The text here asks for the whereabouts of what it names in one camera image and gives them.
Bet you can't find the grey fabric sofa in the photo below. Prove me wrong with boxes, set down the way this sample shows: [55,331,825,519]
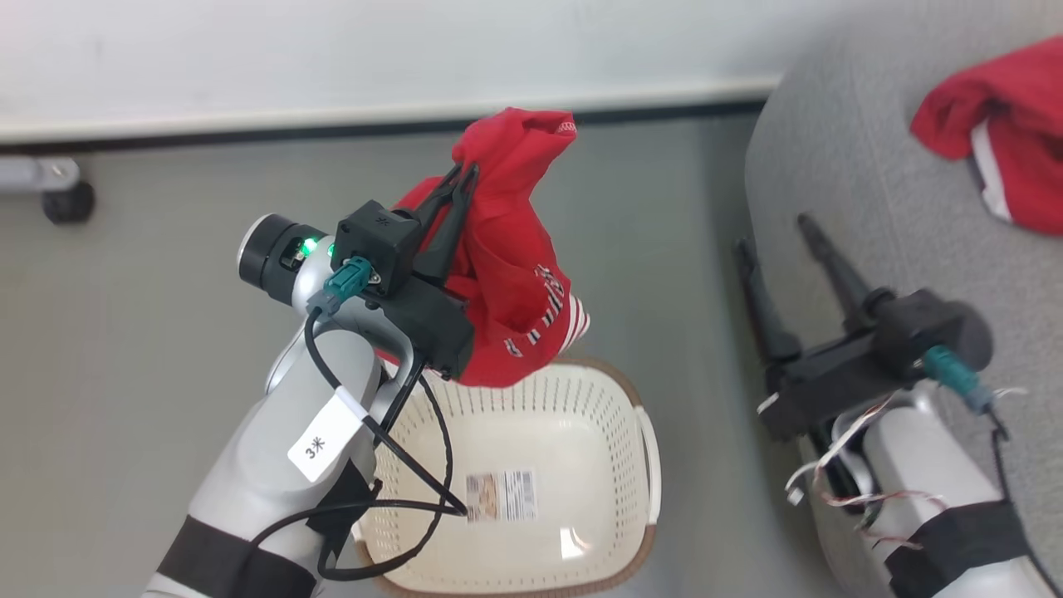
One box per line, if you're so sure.
[743,0,1063,598]

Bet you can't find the black caster wheel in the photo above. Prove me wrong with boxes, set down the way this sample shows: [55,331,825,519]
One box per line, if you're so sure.
[42,179,96,226]

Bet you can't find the dark baseboard strip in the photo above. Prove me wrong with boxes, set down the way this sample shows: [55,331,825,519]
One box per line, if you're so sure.
[0,76,786,155]

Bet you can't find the loose coloured wire bundle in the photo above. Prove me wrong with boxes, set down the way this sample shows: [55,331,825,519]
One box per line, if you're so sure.
[785,386,1031,549]

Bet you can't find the red garment with striped cuffs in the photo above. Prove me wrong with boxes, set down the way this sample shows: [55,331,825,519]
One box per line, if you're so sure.
[374,106,592,390]

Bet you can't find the red garment with white stripe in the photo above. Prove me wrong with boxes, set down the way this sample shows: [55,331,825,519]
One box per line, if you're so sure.
[910,35,1063,237]

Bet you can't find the grey metal cart leg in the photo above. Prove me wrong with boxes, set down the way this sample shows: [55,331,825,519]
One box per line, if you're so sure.
[0,156,81,197]

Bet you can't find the white paper cable tag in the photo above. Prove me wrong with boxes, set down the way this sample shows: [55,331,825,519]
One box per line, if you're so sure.
[287,395,367,484]

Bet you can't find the printed sticker label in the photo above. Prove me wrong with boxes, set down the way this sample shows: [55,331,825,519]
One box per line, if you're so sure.
[465,469,538,524]

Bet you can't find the teal cable connector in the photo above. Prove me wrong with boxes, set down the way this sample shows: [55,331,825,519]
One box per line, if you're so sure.
[307,256,372,317]
[922,346,996,414]

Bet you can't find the thin black cable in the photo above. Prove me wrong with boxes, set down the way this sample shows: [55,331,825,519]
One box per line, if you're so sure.
[987,405,1063,598]
[241,309,468,549]
[316,365,456,582]

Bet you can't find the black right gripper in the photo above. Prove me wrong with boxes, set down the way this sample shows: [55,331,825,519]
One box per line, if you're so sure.
[734,213,896,443]

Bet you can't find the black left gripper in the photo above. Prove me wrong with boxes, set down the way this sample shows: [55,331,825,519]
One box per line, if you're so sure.
[377,164,482,381]

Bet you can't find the cream perforated laundry basket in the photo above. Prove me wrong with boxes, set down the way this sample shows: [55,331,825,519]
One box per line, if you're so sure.
[353,357,663,598]

